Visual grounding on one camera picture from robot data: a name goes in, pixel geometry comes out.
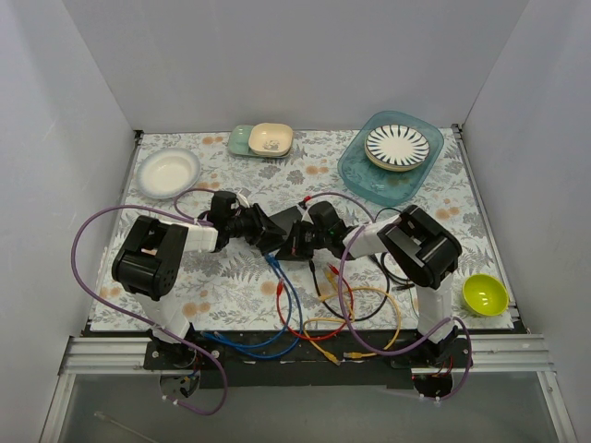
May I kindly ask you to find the black power adapter cable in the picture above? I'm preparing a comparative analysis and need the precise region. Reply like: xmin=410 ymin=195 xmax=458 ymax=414
xmin=376 ymin=207 xmax=426 ymax=319

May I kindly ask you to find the lime green bowl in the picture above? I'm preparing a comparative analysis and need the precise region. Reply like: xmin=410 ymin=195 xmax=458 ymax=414
xmin=462 ymin=274 xmax=510 ymax=317

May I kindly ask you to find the white blue-rimmed bowl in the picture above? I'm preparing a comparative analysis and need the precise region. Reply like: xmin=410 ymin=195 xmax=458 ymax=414
xmin=136 ymin=148 xmax=201 ymax=199

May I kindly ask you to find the floral patterned table mat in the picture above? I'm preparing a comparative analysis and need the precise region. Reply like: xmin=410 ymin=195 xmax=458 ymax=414
xmin=90 ymin=128 xmax=516 ymax=331

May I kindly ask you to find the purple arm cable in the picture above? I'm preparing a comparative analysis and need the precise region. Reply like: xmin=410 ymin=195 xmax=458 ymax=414
xmin=69 ymin=187 xmax=230 ymax=416
xmin=299 ymin=191 xmax=476 ymax=401

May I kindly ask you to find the teal transparent plastic tray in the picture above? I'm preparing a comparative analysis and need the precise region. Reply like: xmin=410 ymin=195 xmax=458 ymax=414
xmin=337 ymin=111 xmax=444 ymax=206

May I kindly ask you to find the yellow ethernet cable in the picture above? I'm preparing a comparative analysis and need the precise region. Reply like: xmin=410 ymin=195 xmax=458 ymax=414
xmin=302 ymin=269 xmax=403 ymax=361
xmin=302 ymin=271 xmax=378 ymax=366

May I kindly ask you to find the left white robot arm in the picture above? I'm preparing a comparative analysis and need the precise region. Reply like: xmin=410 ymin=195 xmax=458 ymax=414
xmin=112 ymin=191 xmax=287 ymax=369

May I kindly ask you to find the beige square bowl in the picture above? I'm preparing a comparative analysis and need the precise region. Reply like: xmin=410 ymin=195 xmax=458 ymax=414
xmin=248 ymin=123 xmax=294 ymax=157

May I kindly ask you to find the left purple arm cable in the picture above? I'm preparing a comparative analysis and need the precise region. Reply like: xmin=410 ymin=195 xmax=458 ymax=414
xmin=69 ymin=187 xmax=230 ymax=416

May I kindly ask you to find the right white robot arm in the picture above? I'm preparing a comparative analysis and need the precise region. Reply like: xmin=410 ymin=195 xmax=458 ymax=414
xmin=275 ymin=201 xmax=462 ymax=367

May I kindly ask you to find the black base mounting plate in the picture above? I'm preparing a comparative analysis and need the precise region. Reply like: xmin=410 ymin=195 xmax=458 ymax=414
xmin=143 ymin=331 xmax=469 ymax=395

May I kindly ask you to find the red ethernet cable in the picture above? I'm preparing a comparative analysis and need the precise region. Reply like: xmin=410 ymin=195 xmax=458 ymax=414
xmin=275 ymin=262 xmax=356 ymax=341

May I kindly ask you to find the black network switch box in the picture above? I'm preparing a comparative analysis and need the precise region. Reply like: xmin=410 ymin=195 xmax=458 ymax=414
xmin=270 ymin=205 xmax=302 ymax=239

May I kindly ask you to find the green square dish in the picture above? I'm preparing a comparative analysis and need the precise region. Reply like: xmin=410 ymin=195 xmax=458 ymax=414
xmin=227 ymin=125 xmax=256 ymax=157

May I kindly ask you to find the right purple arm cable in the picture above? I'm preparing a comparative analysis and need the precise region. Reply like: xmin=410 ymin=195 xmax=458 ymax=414
xmin=299 ymin=191 xmax=476 ymax=401

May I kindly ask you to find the striped white blue plate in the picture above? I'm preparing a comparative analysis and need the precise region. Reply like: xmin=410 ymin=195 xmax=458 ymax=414
xmin=365 ymin=125 xmax=430 ymax=172

